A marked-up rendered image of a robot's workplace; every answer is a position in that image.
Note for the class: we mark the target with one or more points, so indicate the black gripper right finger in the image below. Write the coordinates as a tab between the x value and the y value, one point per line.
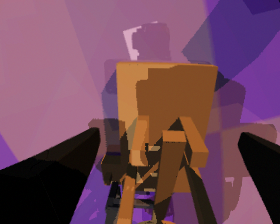
262	159

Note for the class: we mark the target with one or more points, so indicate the wooden toy catapult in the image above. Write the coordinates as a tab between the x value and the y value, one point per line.
163	114

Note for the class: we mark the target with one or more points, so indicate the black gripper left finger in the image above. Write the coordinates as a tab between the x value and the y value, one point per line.
46	188

